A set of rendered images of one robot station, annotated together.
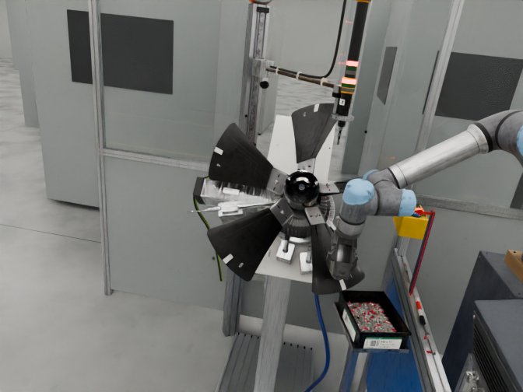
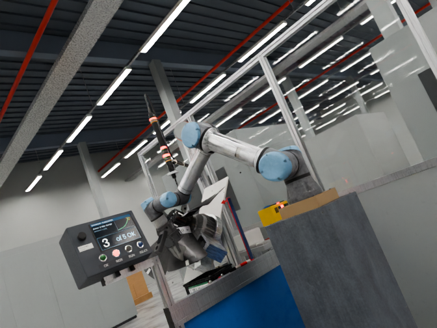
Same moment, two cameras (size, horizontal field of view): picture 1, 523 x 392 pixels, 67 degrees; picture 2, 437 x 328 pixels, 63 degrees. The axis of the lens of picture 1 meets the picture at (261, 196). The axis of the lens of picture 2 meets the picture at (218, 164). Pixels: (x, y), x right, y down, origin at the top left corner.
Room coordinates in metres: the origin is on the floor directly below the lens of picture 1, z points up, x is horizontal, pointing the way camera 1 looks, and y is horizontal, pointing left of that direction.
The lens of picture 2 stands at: (-0.23, -1.66, 1.07)
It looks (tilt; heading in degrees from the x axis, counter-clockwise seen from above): 9 degrees up; 36
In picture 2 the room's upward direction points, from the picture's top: 22 degrees counter-clockwise
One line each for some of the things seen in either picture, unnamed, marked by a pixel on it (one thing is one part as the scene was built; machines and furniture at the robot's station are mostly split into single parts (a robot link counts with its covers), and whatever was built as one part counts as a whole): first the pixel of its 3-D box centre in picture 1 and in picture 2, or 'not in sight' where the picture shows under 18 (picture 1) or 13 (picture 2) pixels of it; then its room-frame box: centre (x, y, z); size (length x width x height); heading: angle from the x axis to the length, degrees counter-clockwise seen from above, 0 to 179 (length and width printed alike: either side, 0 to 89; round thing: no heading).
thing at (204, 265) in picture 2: (307, 263); (203, 263); (1.28, -0.20, 0.91); 0.12 x 0.08 x 0.12; 172
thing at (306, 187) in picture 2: not in sight; (301, 187); (1.20, -0.99, 1.10); 0.15 x 0.15 x 0.10
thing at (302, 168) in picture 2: not in sight; (290, 163); (1.19, -0.99, 1.21); 0.13 x 0.12 x 0.14; 5
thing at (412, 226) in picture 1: (409, 221); (275, 214); (1.52, -0.63, 1.02); 0.16 x 0.10 x 0.11; 172
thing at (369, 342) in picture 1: (370, 318); (210, 280); (1.08, -0.40, 0.85); 0.22 x 0.17 x 0.07; 8
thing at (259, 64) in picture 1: (262, 68); not in sight; (1.83, 0.06, 1.54); 0.10 x 0.07 x 0.08; 27
